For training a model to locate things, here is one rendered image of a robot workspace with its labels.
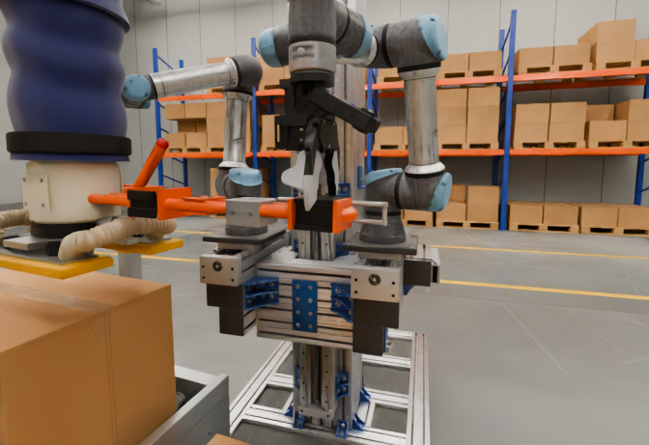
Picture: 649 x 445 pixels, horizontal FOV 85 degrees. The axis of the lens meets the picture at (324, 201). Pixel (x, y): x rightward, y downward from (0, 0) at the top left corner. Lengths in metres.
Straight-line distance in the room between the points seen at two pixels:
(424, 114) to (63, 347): 1.00
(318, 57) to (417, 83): 0.49
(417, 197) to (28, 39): 0.95
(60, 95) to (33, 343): 0.48
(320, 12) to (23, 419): 0.90
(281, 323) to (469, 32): 8.85
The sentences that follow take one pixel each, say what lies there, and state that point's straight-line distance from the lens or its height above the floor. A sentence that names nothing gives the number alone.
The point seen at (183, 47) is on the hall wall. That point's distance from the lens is 11.74.
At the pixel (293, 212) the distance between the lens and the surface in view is 0.56.
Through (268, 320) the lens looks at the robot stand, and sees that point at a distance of 1.32.
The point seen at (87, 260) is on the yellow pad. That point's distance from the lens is 0.83.
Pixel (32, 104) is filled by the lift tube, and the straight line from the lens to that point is 0.90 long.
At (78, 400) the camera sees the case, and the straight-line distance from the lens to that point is 1.03.
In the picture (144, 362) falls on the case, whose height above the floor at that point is 0.77.
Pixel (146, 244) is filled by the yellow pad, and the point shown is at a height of 1.10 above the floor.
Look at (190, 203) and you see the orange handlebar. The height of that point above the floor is 1.21.
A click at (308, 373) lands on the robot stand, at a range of 1.50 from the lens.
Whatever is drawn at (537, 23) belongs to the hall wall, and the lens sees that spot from 9.84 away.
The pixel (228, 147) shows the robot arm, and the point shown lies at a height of 1.35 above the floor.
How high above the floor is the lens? 1.28
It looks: 6 degrees down
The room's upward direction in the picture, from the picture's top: straight up
